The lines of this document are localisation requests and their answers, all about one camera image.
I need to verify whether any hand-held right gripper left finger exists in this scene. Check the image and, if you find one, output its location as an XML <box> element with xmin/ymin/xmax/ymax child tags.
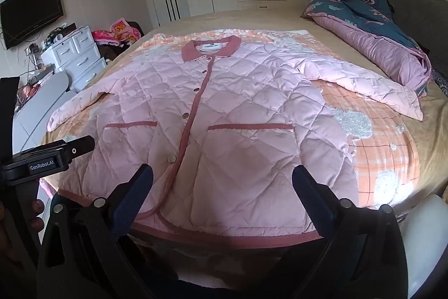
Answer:
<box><xmin>37</xmin><ymin>163</ymin><xmax>179</xmax><ymax>299</ymax></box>

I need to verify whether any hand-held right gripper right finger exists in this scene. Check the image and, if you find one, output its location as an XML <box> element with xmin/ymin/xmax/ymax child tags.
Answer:
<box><xmin>272</xmin><ymin>166</ymin><xmax>410</xmax><ymax>299</ymax></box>

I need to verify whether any pink quilted jacket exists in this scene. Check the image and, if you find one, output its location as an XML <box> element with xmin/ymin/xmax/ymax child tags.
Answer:
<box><xmin>46</xmin><ymin>36</ymin><xmax>424</xmax><ymax>244</ymax></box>

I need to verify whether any dark clothes pile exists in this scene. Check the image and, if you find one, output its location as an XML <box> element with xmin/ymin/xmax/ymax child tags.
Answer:
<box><xmin>98</xmin><ymin>22</ymin><xmax>145</xmax><ymax>61</ymax></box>

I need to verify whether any person's left hand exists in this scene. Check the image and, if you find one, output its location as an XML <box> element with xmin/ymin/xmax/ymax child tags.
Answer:
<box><xmin>30</xmin><ymin>199</ymin><xmax>46</xmax><ymax>232</ymax></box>

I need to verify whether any white curved desk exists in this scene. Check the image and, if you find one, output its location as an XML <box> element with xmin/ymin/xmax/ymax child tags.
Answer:
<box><xmin>12</xmin><ymin>71</ymin><xmax>79</xmax><ymax>149</ymax></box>

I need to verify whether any orange checked cloud blanket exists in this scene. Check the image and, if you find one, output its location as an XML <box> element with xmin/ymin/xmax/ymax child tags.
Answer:
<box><xmin>42</xmin><ymin>29</ymin><xmax>421</xmax><ymax>212</ymax></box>

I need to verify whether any white drawer cabinet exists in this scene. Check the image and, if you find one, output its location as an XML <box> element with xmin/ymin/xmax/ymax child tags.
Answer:
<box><xmin>40</xmin><ymin>25</ymin><xmax>107</xmax><ymax>93</ymax></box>

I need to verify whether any white rounded object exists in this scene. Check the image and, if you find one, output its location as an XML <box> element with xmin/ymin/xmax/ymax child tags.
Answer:
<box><xmin>399</xmin><ymin>194</ymin><xmax>445</xmax><ymax>299</ymax></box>

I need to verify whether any black television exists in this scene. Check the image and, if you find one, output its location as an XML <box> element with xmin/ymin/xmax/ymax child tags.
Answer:
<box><xmin>0</xmin><ymin>0</ymin><xmax>64</xmax><ymax>50</ymax></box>

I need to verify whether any pink printed cloth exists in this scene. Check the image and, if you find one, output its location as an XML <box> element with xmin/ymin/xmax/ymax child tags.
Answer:
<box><xmin>92</xmin><ymin>17</ymin><xmax>141</xmax><ymax>44</ymax></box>

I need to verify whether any blue floral pink duvet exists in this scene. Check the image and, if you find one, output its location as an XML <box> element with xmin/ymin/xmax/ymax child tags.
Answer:
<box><xmin>302</xmin><ymin>0</ymin><xmax>432</xmax><ymax>98</ymax></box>

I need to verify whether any bed with beige sheet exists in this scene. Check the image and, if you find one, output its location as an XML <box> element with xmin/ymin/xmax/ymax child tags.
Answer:
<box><xmin>38</xmin><ymin>6</ymin><xmax>448</xmax><ymax>215</ymax></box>

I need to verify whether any grey headboard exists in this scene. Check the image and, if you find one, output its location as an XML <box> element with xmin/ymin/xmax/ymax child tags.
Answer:
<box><xmin>345</xmin><ymin>0</ymin><xmax>448</xmax><ymax>75</ymax></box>

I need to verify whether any wire desk rack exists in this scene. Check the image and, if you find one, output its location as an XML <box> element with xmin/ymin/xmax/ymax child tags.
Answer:
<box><xmin>16</xmin><ymin>80</ymin><xmax>41</xmax><ymax>107</ymax></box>

